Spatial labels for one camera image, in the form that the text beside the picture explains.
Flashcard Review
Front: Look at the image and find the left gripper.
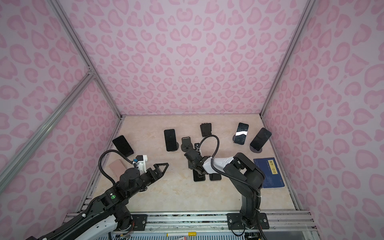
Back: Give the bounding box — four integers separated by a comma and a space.
127, 161, 169, 199

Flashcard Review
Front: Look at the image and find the black phone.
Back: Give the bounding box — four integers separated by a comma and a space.
112, 135, 134, 158
164, 129, 177, 150
209, 174, 222, 181
235, 123, 249, 145
250, 128, 272, 153
193, 170, 206, 182

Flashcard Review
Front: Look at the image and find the black folding phone stand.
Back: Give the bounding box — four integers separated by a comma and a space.
200, 123, 212, 138

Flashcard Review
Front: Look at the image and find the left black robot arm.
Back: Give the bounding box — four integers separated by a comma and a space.
38, 163, 169, 240

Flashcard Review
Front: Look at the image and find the blue book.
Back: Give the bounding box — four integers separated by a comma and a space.
254, 158, 285, 189

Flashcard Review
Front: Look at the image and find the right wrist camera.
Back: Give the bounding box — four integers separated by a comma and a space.
194, 143, 200, 152

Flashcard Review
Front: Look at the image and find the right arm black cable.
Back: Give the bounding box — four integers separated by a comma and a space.
197, 134, 262, 193

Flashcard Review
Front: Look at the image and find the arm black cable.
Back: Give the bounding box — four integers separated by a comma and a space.
98, 149, 134, 187
197, 134, 262, 193

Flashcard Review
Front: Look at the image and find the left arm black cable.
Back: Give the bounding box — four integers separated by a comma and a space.
98, 149, 134, 187

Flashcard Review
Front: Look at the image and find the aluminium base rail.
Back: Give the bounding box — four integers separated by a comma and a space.
111, 210, 320, 240

